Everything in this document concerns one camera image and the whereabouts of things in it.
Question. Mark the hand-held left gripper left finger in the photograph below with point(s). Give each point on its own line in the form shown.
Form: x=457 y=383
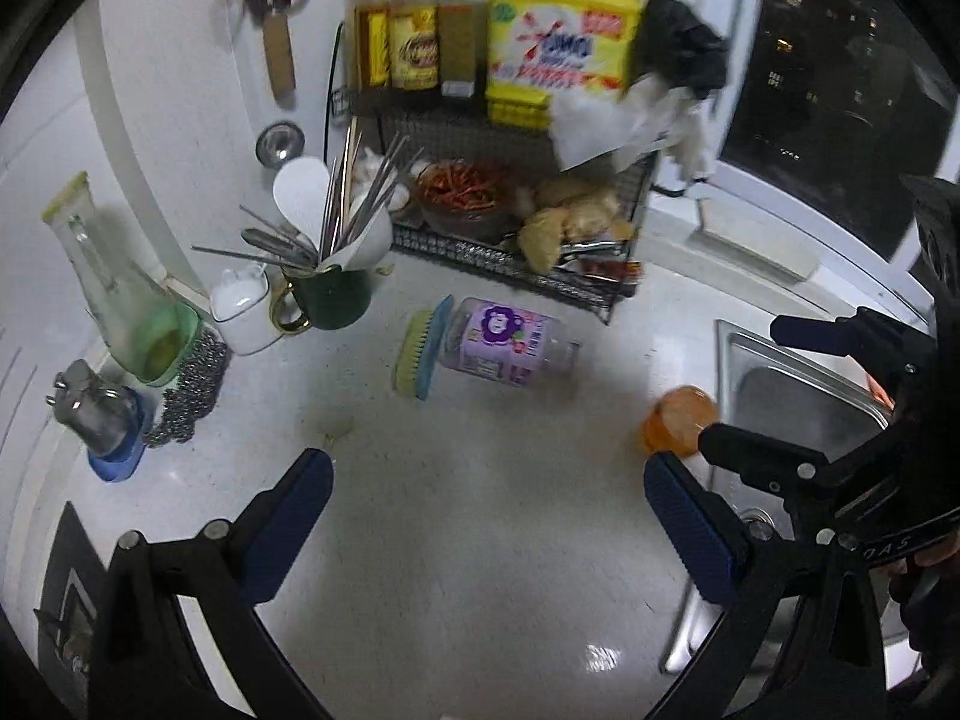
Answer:
x=292 y=517

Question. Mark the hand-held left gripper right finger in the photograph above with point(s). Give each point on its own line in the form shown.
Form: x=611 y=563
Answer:
x=690 y=525

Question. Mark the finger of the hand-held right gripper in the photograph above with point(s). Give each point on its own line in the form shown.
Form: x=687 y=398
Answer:
x=757 y=457
x=847 y=337

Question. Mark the orange plastic cup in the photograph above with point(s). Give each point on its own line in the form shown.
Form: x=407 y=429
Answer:
x=679 y=416

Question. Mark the person's right hand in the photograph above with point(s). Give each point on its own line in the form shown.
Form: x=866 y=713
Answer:
x=934 y=562

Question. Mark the stainless steel sink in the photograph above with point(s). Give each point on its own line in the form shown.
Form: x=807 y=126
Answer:
x=787 y=397

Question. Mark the steel mesh scrubber mat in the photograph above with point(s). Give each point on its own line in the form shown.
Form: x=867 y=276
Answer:
x=191 y=397

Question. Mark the blue plastic tray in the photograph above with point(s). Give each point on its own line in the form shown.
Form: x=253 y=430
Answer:
x=120 y=465

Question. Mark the white lidded ceramic container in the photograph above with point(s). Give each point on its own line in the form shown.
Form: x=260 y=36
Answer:
x=244 y=315

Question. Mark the green plastic dish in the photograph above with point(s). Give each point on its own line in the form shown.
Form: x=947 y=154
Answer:
x=187 y=337

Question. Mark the blue scrub brush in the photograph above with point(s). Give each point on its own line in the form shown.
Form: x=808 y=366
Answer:
x=420 y=349

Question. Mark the green enamel mug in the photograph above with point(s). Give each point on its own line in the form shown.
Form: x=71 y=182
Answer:
x=334 y=300

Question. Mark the stainless steel teapot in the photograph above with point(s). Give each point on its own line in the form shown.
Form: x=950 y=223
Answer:
x=97 y=412

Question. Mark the black glass gas stove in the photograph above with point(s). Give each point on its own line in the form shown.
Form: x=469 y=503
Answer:
x=64 y=540

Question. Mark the seasoning sachets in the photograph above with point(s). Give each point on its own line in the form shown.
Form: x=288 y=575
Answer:
x=604 y=262

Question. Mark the purple label plastic jar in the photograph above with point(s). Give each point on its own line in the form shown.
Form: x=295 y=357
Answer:
x=502 y=341

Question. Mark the bundle of metal spoons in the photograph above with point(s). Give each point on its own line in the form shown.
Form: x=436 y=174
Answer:
x=262 y=251

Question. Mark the dark window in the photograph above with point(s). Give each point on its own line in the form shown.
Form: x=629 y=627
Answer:
x=825 y=52

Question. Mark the glass carafe with green lid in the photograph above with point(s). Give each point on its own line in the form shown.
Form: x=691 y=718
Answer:
x=112 y=292

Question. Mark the white ceramic ladle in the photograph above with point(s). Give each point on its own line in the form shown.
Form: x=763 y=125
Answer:
x=367 y=236

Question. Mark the ginger root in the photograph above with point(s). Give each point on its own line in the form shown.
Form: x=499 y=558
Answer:
x=577 y=214

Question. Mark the white plastic bag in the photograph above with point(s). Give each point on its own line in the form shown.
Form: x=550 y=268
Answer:
x=600 y=127

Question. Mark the white rice paddle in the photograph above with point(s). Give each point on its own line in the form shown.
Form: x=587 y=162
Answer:
x=300 y=191

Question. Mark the bundle of metal chopsticks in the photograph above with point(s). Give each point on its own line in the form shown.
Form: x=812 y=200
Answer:
x=375 y=187

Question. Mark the wooden chopsticks pair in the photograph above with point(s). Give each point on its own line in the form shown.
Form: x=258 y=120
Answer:
x=349 y=180

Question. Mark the black plastic bag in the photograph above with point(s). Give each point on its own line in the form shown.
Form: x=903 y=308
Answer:
x=682 y=37

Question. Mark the garlic bulbs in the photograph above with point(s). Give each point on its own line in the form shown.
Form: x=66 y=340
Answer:
x=375 y=169

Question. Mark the bowl of dried red chillies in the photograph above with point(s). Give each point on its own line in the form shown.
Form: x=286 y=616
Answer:
x=461 y=195

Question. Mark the yellow detergent bottle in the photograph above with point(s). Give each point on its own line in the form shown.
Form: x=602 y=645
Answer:
x=555 y=37

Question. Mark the dark plain label sauce bottle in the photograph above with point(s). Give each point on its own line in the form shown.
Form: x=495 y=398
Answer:
x=461 y=45

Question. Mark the yellow red label sauce bottle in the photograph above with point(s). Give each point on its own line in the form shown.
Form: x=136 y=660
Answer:
x=371 y=37

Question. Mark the brown label sauce bottle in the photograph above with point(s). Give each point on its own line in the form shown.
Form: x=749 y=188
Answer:
x=414 y=45

